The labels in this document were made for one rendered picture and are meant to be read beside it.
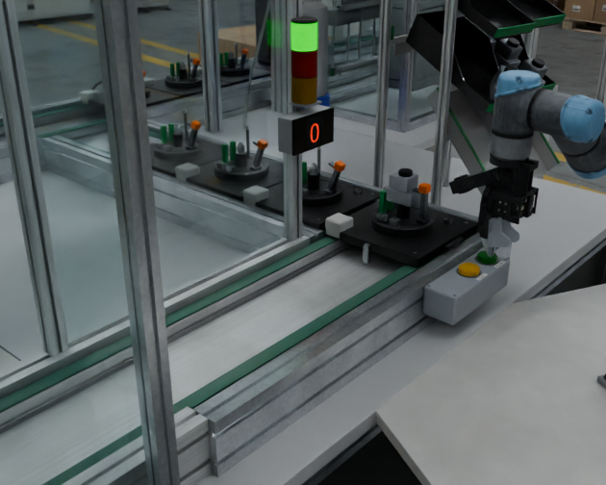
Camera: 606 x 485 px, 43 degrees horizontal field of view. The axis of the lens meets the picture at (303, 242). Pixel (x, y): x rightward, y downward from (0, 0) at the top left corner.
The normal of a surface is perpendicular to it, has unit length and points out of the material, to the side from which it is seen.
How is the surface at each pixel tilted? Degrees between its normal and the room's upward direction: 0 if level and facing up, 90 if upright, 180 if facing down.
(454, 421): 0
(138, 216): 90
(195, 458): 90
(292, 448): 0
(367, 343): 90
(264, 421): 90
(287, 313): 0
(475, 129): 45
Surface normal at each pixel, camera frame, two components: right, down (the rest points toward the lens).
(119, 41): 0.75, 0.29
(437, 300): -0.66, 0.32
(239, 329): 0.00, -0.90
